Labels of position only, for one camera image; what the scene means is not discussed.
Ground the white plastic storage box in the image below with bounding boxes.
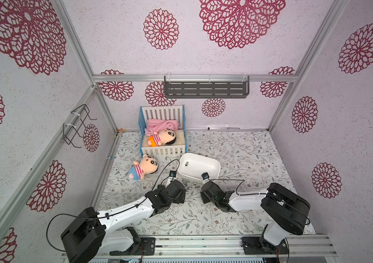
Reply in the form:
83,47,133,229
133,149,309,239
177,153,221,184

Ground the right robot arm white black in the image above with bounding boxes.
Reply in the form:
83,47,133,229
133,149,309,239
201,180,310,248

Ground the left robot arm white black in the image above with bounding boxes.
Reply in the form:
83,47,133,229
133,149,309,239
61,180,186,263

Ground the plush doll on table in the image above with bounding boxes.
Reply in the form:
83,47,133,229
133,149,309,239
128,155,159,180

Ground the plush doll in crib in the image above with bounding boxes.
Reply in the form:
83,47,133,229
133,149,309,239
147,129,176,147

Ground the blue white toy crib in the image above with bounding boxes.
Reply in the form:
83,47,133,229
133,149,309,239
138,105,187,157

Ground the pink blanket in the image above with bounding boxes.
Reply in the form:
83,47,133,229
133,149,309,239
144,119,180,137

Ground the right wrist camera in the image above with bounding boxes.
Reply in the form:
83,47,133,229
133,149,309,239
201,172,210,184

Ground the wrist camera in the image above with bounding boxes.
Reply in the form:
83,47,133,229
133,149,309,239
201,172,210,184
168,170,177,182

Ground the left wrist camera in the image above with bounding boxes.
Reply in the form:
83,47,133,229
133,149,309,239
168,170,177,182

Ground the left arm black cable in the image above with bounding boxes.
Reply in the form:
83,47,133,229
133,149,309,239
45,159,180,253

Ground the grey wall shelf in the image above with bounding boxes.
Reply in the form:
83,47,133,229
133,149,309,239
163,76,250,99

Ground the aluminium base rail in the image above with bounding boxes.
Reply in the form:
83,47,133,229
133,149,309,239
60,234,338,259

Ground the black wire wall rack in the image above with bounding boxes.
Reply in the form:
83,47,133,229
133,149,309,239
62,104,96,149

